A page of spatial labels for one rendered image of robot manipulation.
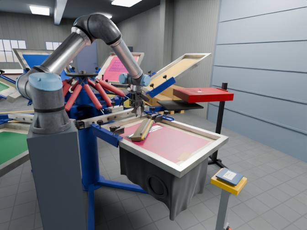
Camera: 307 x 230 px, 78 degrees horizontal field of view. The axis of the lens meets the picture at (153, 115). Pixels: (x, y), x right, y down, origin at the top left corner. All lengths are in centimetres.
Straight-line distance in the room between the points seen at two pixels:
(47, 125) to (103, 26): 52
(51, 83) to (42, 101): 8
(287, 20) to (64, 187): 371
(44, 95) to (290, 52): 351
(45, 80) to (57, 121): 17
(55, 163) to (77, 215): 31
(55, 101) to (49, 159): 24
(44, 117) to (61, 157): 18
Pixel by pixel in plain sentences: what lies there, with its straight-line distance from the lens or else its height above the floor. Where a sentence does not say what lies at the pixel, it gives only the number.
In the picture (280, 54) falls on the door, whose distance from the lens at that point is 384.
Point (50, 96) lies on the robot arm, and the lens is 85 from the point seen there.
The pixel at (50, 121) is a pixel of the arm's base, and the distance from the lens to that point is 87.
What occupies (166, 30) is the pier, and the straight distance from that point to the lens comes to 620.
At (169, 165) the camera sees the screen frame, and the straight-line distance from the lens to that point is 99.
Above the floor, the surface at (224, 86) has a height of 116.
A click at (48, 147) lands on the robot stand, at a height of 115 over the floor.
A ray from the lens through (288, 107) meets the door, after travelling 377.
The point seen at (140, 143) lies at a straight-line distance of 127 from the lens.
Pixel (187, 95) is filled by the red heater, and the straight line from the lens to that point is 220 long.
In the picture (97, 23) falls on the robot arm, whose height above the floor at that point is 166.
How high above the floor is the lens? 151
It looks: 17 degrees down
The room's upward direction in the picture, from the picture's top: 2 degrees clockwise
